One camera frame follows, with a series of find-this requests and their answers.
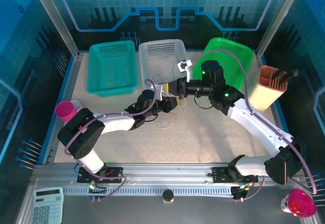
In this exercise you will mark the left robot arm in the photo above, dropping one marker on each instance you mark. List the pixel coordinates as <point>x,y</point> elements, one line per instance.
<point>114,123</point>

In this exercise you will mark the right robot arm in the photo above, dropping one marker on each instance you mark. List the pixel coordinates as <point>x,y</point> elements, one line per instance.
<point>254,125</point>

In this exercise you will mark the white plastic basket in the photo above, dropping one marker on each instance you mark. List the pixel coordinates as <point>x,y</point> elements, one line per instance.
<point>157,64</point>

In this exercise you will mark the green plastic basket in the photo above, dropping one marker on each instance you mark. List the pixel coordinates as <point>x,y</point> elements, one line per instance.
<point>228,53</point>

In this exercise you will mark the teal plastic basket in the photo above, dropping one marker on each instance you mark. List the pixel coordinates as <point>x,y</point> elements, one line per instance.
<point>111,66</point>

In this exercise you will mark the cream holder with terracotta rim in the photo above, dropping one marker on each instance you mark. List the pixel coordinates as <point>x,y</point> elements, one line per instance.
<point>264,97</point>

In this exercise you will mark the white cup with orange print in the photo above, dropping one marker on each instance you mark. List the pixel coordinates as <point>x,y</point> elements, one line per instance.
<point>76,104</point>

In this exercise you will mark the pink plastic goblet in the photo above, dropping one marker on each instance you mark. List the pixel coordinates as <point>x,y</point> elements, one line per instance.
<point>65,109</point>

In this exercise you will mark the black round knob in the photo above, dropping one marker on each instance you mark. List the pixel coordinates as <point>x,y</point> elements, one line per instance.
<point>168,195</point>

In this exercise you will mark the black tool with grey knob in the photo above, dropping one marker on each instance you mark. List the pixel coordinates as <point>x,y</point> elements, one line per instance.
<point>292,74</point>

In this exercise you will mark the pale green calculator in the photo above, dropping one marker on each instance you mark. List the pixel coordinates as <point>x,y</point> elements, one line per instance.
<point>48,206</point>

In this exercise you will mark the pink goblet with silver base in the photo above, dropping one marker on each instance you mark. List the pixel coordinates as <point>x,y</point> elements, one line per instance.
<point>302,203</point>

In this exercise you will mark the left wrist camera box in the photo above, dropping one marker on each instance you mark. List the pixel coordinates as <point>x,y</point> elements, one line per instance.
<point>158,92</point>

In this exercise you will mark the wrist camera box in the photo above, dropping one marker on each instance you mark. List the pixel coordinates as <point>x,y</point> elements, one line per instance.
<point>158,92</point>
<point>184,65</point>

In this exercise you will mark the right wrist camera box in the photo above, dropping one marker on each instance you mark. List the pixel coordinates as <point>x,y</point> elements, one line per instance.
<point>184,65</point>

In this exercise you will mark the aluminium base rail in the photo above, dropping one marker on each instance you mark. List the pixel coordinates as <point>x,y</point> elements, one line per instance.
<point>167,173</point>

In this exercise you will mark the aluminium frame post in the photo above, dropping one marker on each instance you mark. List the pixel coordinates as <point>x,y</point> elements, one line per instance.
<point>279,18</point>
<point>54,18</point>

